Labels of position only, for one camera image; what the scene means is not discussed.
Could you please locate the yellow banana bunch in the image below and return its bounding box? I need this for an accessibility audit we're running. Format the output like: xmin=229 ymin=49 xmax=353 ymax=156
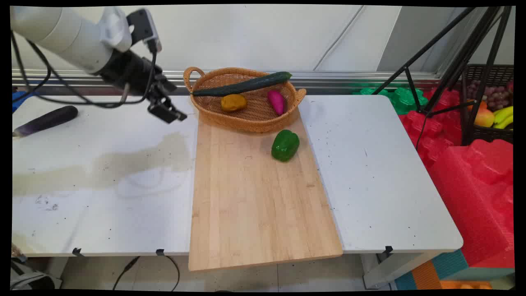
xmin=493 ymin=106 xmax=514 ymax=130

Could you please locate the blue object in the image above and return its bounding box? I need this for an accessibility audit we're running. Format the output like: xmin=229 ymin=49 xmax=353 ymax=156
xmin=12 ymin=90 xmax=38 ymax=113

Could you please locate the wooden cutting board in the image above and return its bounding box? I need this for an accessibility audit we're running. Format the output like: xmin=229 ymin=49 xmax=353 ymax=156
xmin=188 ymin=110 xmax=344 ymax=272

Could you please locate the grey bag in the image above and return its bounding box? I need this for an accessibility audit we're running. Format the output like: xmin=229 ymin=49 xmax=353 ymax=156
xmin=10 ymin=244 xmax=63 ymax=291

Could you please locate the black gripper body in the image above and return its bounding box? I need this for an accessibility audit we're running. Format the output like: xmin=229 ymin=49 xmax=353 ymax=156
xmin=98 ymin=49 xmax=178 ymax=103

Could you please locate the purple grape bunch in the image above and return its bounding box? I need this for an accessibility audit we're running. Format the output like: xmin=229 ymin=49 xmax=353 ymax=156
xmin=466 ymin=80 xmax=512 ymax=112

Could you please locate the green foam mat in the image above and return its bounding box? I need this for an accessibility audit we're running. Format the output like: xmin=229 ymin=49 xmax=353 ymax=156
xmin=353 ymin=86 xmax=429 ymax=115

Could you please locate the multicolour floor mat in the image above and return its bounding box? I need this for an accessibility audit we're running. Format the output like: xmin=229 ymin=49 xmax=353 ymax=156
xmin=394 ymin=248 xmax=515 ymax=291

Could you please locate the black camera cable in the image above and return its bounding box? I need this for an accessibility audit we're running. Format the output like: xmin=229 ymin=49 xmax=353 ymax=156
xmin=28 ymin=40 xmax=159 ymax=109

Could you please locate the small red foam mat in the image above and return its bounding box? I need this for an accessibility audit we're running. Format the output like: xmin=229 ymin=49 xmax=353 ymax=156
xmin=398 ymin=88 xmax=466 ymax=167

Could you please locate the woven wicker basket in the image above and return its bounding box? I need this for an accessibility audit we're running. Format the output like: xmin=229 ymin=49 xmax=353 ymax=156
xmin=183 ymin=67 xmax=307 ymax=133

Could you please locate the orange red mango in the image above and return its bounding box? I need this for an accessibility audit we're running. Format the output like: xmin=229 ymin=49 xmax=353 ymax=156
xmin=473 ymin=109 xmax=496 ymax=128

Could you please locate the dark purple eggplant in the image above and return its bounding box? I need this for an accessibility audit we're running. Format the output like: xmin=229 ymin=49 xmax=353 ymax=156
xmin=12 ymin=105 xmax=79 ymax=138

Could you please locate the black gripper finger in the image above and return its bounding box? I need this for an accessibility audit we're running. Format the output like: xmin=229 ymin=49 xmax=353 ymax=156
xmin=147 ymin=98 xmax=178 ymax=125
xmin=165 ymin=106 xmax=188 ymax=122

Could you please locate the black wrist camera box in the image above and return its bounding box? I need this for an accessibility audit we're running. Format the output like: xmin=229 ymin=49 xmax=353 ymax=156
xmin=126 ymin=9 xmax=163 ymax=53

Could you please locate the black plastic crate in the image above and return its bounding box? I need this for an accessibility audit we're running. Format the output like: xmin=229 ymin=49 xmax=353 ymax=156
xmin=459 ymin=64 xmax=514 ymax=146

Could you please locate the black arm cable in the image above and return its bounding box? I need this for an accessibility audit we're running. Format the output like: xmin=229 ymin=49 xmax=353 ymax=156
xmin=11 ymin=32 xmax=52 ymax=103

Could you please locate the yellow potato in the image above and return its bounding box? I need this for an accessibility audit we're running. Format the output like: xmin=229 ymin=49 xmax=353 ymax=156
xmin=221 ymin=94 xmax=248 ymax=113

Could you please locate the black tripod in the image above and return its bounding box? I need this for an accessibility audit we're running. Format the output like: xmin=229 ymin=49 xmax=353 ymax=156
xmin=371 ymin=6 xmax=512 ymax=149

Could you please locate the white table leg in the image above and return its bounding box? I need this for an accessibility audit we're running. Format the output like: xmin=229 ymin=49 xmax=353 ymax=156
xmin=362 ymin=251 xmax=446 ymax=289

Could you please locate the green bell pepper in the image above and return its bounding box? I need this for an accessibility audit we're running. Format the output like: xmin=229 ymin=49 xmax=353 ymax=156
xmin=271 ymin=129 xmax=300 ymax=162

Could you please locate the black cable under table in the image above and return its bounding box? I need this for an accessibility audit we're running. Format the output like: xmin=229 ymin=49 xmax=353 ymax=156
xmin=113 ymin=255 xmax=181 ymax=292

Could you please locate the magenta sweet potato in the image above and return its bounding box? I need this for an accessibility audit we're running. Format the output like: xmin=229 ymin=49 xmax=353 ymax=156
xmin=267 ymin=90 xmax=286 ymax=116

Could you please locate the aluminium window rail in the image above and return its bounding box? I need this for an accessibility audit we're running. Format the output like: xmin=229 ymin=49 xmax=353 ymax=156
xmin=12 ymin=68 xmax=442 ymax=86

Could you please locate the dark green cucumber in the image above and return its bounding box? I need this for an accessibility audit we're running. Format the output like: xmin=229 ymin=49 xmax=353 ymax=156
xmin=191 ymin=72 xmax=293 ymax=97

